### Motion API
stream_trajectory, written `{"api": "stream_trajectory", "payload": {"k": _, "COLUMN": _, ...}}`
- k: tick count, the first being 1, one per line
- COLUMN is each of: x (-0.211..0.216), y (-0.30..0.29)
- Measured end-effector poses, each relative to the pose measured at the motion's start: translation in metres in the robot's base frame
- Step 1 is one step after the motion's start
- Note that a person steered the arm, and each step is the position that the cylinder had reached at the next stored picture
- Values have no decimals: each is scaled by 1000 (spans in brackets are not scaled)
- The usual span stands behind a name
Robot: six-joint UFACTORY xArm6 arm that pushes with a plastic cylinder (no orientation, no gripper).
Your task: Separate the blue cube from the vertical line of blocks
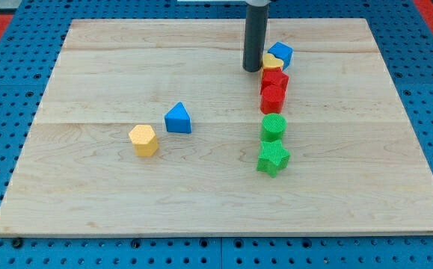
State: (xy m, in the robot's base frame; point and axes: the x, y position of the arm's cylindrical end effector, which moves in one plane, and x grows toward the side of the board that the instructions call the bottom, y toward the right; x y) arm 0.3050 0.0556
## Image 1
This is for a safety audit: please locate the blue cube block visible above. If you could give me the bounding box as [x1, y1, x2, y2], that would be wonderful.
[268, 42, 293, 69]

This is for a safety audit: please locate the blue triangle block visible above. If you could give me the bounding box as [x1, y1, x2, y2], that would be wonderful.
[164, 102, 191, 134]

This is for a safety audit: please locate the green cylinder block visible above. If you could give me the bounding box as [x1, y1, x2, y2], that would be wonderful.
[260, 113, 287, 142]

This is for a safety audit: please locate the green star block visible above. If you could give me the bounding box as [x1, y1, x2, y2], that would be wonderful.
[257, 140, 291, 178]

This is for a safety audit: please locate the red cylinder block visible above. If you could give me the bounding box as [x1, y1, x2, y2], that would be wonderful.
[260, 85, 286, 114]

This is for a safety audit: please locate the yellow hexagon block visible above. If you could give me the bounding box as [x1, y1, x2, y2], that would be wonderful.
[129, 125, 159, 157]

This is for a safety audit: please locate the light wooden board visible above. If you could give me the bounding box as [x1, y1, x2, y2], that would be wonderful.
[0, 19, 433, 238]

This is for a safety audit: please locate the red square block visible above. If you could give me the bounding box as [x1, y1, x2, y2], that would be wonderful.
[260, 68, 289, 94]

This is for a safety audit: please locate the yellow heart block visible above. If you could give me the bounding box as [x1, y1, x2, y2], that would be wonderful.
[262, 53, 284, 70]

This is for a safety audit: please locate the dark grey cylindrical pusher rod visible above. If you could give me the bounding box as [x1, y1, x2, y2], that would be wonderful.
[242, 0, 271, 72]

